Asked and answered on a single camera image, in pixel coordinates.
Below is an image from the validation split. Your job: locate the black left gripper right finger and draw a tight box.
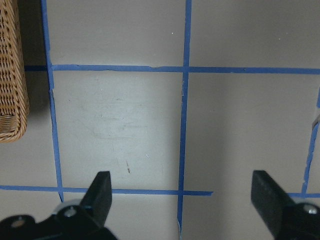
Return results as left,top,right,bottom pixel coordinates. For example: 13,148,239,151
250,170,296,238

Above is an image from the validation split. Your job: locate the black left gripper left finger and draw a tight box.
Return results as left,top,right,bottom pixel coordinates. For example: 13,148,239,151
80,171,112,228

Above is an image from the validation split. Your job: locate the brown wicker basket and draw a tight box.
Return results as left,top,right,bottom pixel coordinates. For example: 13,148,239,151
0,0,30,143

